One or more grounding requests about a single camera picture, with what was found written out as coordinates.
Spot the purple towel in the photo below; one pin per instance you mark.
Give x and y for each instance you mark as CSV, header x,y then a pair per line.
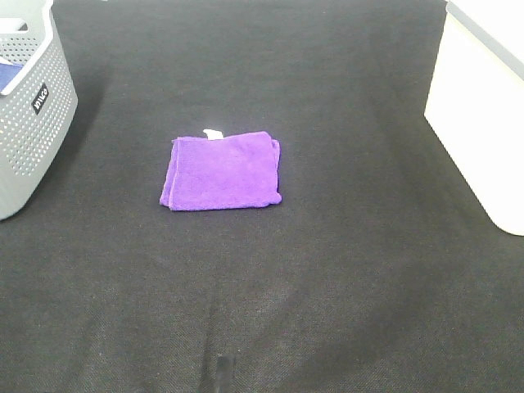
x,y
238,171

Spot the black fabric table mat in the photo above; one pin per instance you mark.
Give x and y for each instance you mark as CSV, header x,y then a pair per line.
x,y
378,272

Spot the white plastic bin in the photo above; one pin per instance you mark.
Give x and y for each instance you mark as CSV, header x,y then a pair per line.
x,y
475,103

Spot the grey perforated laundry basket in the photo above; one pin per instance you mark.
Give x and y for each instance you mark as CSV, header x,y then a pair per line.
x,y
36,115

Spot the blue cloth in basket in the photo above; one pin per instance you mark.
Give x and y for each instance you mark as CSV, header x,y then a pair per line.
x,y
11,76

